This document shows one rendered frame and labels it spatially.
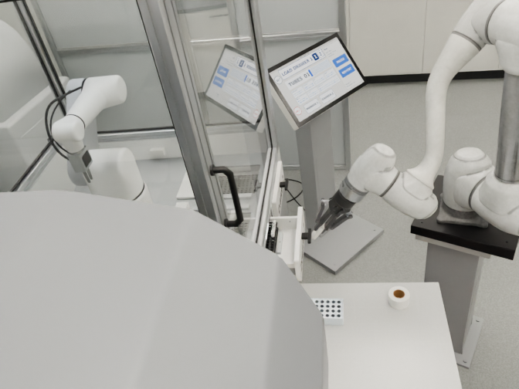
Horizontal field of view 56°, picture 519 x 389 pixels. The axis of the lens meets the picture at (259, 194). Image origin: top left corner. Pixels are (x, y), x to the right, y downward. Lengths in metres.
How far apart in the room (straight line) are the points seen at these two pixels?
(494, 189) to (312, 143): 1.13
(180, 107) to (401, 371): 1.06
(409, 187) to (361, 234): 1.51
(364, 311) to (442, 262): 0.53
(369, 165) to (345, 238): 1.51
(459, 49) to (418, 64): 3.04
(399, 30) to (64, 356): 4.18
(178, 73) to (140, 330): 0.54
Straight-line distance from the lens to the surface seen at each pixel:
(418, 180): 1.57
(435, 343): 1.69
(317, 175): 2.73
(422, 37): 4.53
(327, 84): 2.47
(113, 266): 0.61
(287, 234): 1.91
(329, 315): 1.69
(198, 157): 1.03
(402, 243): 3.05
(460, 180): 1.88
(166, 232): 0.64
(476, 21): 1.59
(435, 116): 1.59
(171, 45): 0.93
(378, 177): 1.55
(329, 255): 2.92
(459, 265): 2.13
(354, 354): 1.65
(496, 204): 1.77
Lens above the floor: 2.15
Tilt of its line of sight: 38 degrees down
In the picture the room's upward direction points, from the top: 11 degrees counter-clockwise
